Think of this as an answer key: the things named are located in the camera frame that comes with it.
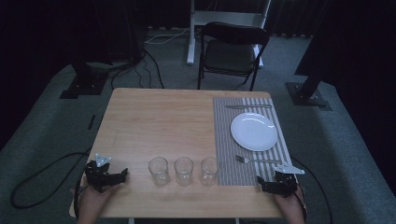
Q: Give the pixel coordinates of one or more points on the clear drinking glass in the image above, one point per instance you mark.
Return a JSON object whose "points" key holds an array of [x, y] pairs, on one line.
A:
{"points": [[159, 171], [209, 171], [183, 171]]}

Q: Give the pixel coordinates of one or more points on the grey striped placemat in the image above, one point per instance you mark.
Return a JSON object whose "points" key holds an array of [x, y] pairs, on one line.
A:
{"points": [[227, 155]]}

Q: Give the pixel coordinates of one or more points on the person's left hand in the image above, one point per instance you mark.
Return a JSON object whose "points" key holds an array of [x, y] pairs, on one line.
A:
{"points": [[93, 202]]}

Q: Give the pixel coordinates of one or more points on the black folding chair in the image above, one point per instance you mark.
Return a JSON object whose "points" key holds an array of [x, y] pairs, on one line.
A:
{"points": [[232, 56]]}

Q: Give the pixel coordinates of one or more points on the white metal desk frame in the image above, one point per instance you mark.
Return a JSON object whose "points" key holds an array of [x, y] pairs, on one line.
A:
{"points": [[218, 17]]}

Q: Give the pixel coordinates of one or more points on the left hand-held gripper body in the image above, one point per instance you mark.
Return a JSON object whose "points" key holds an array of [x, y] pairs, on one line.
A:
{"points": [[98, 175]]}

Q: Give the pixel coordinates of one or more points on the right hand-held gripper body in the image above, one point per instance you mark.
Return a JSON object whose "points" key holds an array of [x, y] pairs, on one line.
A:
{"points": [[285, 182]]}

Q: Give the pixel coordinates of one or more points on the person's right hand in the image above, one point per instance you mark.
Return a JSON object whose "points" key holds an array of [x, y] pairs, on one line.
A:
{"points": [[289, 208]]}

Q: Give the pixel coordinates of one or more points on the white round plate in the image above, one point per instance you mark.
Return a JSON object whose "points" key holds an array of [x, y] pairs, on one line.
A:
{"points": [[253, 131]]}

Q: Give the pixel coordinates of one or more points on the silver fork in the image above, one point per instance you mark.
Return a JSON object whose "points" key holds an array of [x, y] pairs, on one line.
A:
{"points": [[255, 160]]}

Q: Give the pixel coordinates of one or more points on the dark curtain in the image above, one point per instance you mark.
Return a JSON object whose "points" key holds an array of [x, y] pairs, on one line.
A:
{"points": [[289, 18]]}

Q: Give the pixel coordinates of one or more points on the black marker pen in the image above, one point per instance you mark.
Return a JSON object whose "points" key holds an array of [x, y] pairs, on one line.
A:
{"points": [[91, 122]]}

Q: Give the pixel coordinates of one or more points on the silver table knife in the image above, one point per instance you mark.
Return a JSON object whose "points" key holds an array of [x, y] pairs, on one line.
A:
{"points": [[247, 106]]}

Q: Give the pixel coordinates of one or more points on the black stand with base plate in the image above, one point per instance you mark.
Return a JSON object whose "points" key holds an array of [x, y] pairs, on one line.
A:
{"points": [[85, 82], [308, 93]]}

